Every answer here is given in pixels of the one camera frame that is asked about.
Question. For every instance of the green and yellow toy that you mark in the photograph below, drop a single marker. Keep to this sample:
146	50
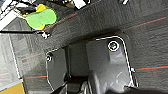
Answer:
40	17

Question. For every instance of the wooden door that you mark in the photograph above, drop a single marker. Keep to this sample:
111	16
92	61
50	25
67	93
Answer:
11	89

